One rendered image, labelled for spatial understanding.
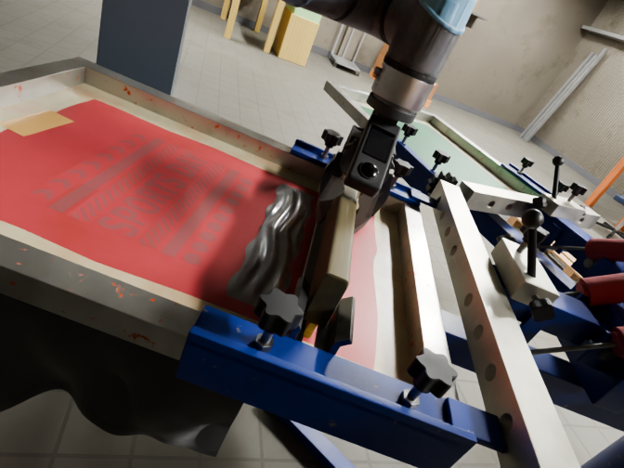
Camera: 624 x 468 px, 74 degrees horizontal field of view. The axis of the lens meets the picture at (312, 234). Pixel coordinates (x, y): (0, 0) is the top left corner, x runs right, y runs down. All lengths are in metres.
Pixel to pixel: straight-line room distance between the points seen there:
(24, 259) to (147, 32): 0.78
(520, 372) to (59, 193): 0.62
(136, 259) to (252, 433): 1.11
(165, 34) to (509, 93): 10.03
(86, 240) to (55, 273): 0.11
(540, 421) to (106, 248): 0.52
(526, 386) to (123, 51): 1.08
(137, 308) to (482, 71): 10.05
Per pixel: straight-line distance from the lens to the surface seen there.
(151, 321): 0.44
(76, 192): 0.65
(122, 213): 0.63
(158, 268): 0.55
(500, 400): 0.53
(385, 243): 0.80
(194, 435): 0.73
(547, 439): 0.50
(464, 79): 10.17
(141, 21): 1.17
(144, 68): 1.19
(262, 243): 0.62
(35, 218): 0.60
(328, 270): 0.46
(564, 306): 0.77
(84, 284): 0.47
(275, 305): 0.39
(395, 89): 0.57
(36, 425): 1.53
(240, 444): 1.55
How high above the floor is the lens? 1.32
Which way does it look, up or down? 30 degrees down
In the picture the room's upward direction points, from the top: 25 degrees clockwise
